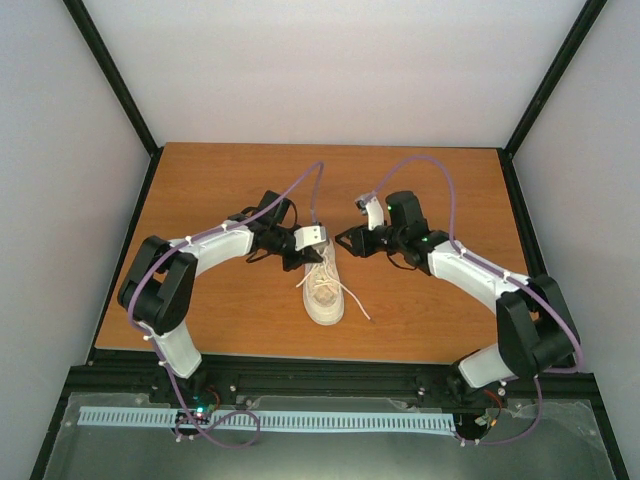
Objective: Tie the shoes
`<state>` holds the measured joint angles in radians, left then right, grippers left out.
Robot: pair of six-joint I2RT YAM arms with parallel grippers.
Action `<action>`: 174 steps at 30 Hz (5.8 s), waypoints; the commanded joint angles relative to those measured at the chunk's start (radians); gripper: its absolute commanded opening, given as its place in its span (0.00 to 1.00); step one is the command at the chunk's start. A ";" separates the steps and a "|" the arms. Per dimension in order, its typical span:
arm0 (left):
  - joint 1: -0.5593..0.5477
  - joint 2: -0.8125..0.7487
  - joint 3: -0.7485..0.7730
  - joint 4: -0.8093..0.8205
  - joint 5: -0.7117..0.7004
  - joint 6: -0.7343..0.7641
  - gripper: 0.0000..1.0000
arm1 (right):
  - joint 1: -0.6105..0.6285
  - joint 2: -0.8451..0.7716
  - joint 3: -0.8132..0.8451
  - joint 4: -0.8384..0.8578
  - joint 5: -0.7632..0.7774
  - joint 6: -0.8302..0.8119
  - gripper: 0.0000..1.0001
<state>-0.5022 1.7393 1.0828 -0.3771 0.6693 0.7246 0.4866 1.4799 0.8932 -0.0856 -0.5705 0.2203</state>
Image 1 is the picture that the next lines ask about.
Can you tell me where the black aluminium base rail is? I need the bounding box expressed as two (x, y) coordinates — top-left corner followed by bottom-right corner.
(64, 349), (601, 406)

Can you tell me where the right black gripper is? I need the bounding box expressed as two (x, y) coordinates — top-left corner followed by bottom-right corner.
(336, 223), (405, 258)

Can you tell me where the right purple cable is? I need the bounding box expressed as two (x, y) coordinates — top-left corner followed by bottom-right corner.
(371, 154), (585, 447)

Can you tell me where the white shoelace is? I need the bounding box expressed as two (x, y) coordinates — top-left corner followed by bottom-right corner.
(295, 249), (372, 321)

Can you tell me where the light blue slotted cable duct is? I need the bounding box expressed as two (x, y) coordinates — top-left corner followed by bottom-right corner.
(77, 406), (455, 435)

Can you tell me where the black frame post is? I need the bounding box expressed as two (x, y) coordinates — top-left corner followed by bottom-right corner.
(503, 0), (609, 157)
(62, 0), (164, 157)

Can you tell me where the left black frame post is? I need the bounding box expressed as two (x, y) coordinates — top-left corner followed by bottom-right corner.
(62, 0), (164, 157)

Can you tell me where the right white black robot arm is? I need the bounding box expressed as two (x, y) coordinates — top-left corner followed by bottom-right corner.
(335, 191), (579, 404)

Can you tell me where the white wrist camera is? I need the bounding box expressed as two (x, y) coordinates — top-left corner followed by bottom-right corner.
(355, 192), (385, 231)
(293, 225), (327, 252)

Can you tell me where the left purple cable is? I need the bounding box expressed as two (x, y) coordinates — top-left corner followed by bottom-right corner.
(127, 160), (325, 448)

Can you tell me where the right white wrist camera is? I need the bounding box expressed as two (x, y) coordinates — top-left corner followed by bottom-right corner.
(355, 192), (385, 231)

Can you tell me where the purple cable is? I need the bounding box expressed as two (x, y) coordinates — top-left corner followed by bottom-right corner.
(371, 154), (585, 447)
(127, 160), (325, 448)

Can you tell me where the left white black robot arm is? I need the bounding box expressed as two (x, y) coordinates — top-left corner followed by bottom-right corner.
(117, 190), (328, 403)

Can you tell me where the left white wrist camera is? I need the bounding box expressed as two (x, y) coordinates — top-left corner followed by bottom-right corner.
(293, 225), (327, 252)

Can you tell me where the right black frame post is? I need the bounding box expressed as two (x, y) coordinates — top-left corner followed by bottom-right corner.
(503, 0), (609, 157)

